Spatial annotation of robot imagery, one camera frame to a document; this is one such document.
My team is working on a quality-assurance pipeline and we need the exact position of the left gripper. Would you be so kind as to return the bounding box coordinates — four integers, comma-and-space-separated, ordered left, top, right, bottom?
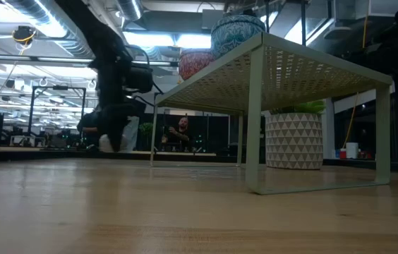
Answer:
96, 102, 139, 153

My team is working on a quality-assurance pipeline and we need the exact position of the grey patterned candle holder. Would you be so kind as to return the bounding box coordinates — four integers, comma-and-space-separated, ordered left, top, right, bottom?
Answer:
98, 133, 130, 154

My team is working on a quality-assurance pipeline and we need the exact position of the red patterned candle holder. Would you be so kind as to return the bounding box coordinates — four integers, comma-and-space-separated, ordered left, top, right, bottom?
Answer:
179, 49, 216, 81

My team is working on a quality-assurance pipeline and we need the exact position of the blue patterned candle holder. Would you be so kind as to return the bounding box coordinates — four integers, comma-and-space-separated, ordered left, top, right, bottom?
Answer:
210, 13, 267, 60

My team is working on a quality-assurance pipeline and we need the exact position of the grey fabric panel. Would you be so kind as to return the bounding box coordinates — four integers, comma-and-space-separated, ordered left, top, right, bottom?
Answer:
123, 115, 140, 153

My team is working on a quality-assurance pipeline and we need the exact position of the person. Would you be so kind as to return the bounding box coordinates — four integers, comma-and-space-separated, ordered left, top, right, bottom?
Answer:
161, 116, 193, 152
76, 109, 102, 149

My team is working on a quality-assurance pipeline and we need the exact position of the small round topiary plant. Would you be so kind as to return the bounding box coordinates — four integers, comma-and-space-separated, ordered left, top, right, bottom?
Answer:
138, 122, 155, 149

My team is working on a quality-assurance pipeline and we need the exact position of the ceiling light tube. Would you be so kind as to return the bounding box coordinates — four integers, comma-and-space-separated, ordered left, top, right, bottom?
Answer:
131, 59, 180, 68

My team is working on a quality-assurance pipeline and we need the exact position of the succulent in triangle-pattern pot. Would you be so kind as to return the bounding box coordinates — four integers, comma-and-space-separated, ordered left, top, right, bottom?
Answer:
265, 99, 327, 171

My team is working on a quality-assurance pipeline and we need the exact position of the white labelled container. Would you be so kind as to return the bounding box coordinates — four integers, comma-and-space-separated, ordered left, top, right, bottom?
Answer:
345, 142, 359, 160

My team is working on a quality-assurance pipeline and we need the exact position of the black metal gantry frame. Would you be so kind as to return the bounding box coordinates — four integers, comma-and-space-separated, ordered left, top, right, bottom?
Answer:
31, 85, 88, 135

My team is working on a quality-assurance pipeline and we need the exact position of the silver ventilation duct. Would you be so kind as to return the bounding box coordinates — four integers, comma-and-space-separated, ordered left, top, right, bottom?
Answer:
116, 0, 144, 22

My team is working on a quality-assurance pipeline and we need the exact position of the cable reel with yellow cord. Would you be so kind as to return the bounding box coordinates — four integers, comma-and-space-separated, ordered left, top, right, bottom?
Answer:
11, 24, 38, 47

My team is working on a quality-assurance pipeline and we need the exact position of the yellow cable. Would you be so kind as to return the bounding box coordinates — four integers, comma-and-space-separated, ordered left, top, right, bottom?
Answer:
342, 0, 371, 150

